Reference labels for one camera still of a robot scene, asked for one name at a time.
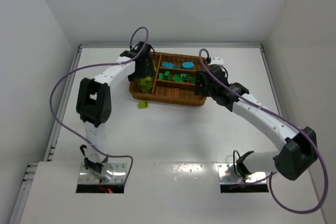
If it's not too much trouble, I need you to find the lime green lego brick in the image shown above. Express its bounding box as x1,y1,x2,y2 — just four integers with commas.
140,82,153,93

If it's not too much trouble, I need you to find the cyan oval lego piece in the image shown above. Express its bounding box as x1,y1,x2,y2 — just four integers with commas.
182,61,194,70

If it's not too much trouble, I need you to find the green long lego brick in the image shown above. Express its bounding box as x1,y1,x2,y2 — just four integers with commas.
172,74,184,83

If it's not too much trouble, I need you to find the cyan rectangular lego brick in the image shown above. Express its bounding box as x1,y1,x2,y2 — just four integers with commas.
161,62,174,68

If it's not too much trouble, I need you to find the green lego brick bottom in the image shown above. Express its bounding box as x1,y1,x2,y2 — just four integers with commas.
158,71,170,81

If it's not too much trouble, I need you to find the green long lego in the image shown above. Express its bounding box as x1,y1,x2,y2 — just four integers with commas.
181,73,190,81

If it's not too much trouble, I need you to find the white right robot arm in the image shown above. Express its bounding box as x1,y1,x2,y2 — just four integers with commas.
195,65,318,180

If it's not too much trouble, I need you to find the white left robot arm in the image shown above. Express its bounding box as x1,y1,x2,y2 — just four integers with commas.
76,42,155,174

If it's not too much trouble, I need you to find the brown wicker divided basket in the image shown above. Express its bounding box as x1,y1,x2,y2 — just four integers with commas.
129,52,206,106

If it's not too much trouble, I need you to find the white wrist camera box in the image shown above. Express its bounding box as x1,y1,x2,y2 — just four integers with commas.
210,56,224,66

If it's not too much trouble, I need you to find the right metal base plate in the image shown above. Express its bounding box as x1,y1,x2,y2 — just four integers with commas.
217,163,267,185

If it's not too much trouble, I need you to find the metal base plate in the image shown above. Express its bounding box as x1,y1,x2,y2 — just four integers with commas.
78,163,127,185
217,163,267,185

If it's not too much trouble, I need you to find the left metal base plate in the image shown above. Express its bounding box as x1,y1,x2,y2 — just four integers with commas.
78,163,127,185

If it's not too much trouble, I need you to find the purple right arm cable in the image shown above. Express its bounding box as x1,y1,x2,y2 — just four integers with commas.
198,48,329,213

